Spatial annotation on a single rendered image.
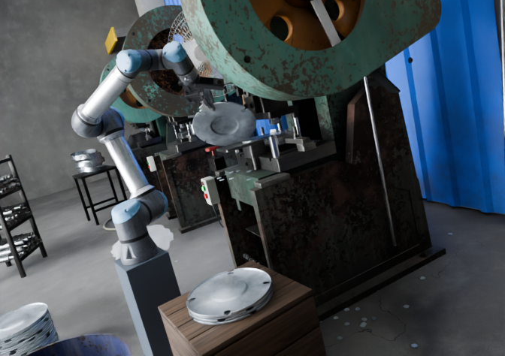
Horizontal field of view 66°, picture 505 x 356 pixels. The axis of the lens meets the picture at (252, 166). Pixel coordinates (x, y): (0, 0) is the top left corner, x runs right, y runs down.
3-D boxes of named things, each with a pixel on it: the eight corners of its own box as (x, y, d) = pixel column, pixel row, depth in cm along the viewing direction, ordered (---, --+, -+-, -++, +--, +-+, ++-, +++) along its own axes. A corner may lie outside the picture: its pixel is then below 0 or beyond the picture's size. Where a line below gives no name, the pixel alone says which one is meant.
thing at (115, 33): (115, 40, 650) (110, 24, 645) (108, 54, 763) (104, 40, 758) (167, 31, 685) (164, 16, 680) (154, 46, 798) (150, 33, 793)
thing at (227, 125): (179, 129, 177) (179, 128, 178) (228, 153, 194) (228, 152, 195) (220, 92, 161) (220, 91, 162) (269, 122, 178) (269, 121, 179)
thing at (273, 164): (279, 173, 163) (276, 158, 162) (238, 164, 203) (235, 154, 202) (337, 152, 174) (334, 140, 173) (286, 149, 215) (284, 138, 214)
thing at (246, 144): (233, 178, 171) (225, 149, 168) (222, 175, 183) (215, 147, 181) (282, 162, 180) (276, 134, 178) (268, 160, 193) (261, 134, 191)
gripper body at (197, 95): (192, 92, 166) (179, 72, 156) (210, 88, 164) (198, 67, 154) (191, 106, 162) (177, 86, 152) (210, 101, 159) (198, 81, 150)
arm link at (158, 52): (130, 49, 144) (155, 48, 139) (149, 49, 153) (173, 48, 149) (133, 71, 146) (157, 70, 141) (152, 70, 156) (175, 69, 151)
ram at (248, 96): (255, 115, 172) (240, 47, 167) (242, 116, 186) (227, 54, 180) (288, 106, 179) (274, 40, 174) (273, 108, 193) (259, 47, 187)
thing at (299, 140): (304, 151, 164) (299, 127, 162) (285, 149, 179) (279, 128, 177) (316, 147, 166) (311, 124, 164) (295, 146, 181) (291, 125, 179)
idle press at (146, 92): (173, 245, 299) (105, 11, 266) (153, 218, 389) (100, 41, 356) (337, 185, 353) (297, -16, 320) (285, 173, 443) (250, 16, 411)
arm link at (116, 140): (135, 230, 167) (74, 116, 164) (157, 218, 181) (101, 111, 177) (155, 222, 162) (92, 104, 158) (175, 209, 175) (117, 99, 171)
